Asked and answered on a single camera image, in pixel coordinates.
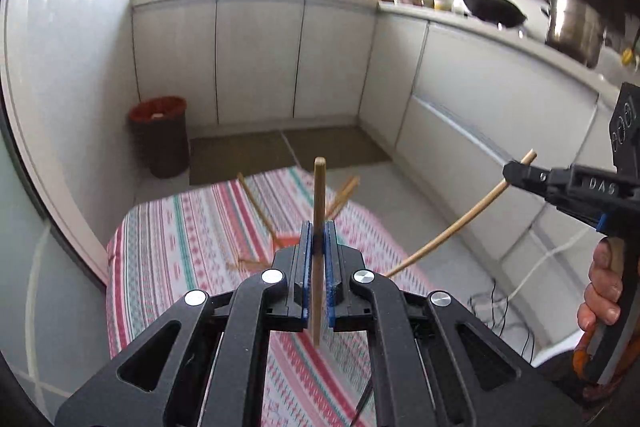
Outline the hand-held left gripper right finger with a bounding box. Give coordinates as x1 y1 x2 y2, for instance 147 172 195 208
324 220 585 427

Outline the tan bamboo chopstick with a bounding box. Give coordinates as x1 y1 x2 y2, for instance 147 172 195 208
324 179 354 217
312 157 329 348
325 176 362 220
384 149 539 279
236 172 284 244

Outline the dark trash bin red rim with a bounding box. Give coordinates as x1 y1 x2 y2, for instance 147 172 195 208
127 96 191 180

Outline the person's right hand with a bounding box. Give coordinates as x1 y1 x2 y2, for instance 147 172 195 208
577 237 626 334

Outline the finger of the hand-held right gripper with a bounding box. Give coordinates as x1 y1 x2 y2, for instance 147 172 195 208
502 160 557 208

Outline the white base cabinet with doors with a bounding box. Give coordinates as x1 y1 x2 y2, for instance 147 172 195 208
131 0 379 128

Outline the patterned tablecloth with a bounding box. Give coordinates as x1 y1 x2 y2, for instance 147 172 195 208
106 167 437 427

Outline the steel stock pot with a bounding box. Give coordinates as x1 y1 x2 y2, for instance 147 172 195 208
542 0 609 68

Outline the white cable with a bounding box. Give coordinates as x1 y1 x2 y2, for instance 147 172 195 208
507 92 601 303

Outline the brown floor mat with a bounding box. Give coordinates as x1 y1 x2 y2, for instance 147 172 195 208
189 130 299 186
282 126 394 170

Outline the white drawer cabinet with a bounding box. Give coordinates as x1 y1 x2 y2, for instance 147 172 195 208
357 7 621 353

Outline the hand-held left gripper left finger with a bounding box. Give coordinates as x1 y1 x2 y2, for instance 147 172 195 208
54 221 315 427

